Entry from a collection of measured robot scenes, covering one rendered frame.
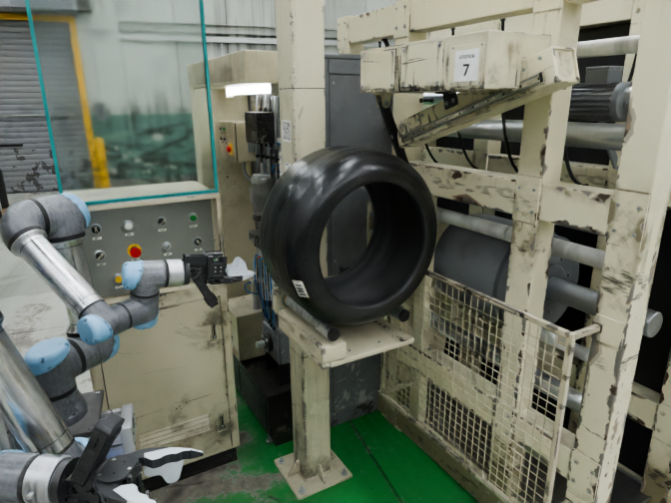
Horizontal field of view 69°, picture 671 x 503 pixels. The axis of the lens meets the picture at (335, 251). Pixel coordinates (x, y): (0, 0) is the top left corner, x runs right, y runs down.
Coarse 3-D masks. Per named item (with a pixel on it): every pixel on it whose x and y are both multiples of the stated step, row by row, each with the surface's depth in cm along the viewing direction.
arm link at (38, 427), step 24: (0, 312) 87; (0, 336) 86; (0, 360) 85; (24, 360) 89; (0, 384) 84; (24, 384) 87; (0, 408) 85; (24, 408) 86; (48, 408) 90; (24, 432) 87; (48, 432) 88; (72, 456) 91
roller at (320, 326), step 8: (288, 296) 181; (288, 304) 180; (296, 304) 175; (304, 312) 169; (312, 320) 164; (320, 320) 161; (320, 328) 159; (328, 328) 156; (336, 328) 155; (328, 336) 155; (336, 336) 156
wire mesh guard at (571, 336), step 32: (544, 320) 141; (384, 352) 220; (416, 352) 198; (448, 352) 180; (544, 352) 143; (384, 384) 224; (416, 384) 202; (448, 416) 187; (544, 416) 146; (448, 448) 190; (480, 448) 174; (480, 480) 175
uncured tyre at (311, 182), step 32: (320, 160) 149; (352, 160) 144; (384, 160) 148; (288, 192) 147; (320, 192) 139; (384, 192) 182; (416, 192) 155; (288, 224) 141; (320, 224) 140; (384, 224) 186; (416, 224) 176; (288, 256) 142; (384, 256) 187; (416, 256) 175; (288, 288) 150; (320, 288) 146; (352, 288) 184; (384, 288) 178; (352, 320) 156
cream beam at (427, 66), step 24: (384, 48) 162; (408, 48) 151; (432, 48) 142; (456, 48) 134; (480, 48) 126; (504, 48) 128; (528, 48) 132; (360, 72) 176; (384, 72) 163; (408, 72) 152; (432, 72) 143; (480, 72) 128; (504, 72) 130
